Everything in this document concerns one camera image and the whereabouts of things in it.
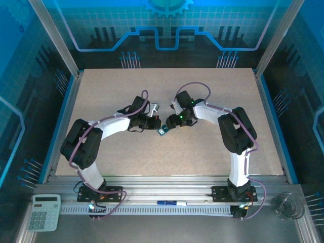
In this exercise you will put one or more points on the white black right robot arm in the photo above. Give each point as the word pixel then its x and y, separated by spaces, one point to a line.
pixel 210 112

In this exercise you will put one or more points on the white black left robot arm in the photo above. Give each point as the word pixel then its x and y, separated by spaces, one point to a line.
pixel 114 125

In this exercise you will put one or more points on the blue table side strip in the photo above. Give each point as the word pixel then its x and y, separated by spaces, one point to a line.
pixel 66 101
pixel 278 126

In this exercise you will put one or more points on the blue white marker pen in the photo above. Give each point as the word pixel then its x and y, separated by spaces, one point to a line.
pixel 169 203

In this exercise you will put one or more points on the white calculator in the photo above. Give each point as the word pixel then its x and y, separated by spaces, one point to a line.
pixel 44 215

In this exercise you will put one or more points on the clear glass beaker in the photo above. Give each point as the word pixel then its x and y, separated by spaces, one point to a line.
pixel 288 206

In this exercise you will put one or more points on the aluminium corner beam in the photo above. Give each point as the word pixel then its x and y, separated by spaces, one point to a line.
pixel 307 233
pixel 25 238

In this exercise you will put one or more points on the long aluminium base rail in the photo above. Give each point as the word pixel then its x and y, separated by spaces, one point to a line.
pixel 164 187

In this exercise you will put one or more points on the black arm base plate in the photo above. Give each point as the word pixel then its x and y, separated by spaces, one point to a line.
pixel 220 193
pixel 115 189

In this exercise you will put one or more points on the aluminium frame post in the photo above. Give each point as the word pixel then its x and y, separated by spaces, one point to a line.
pixel 58 38
pixel 276 38

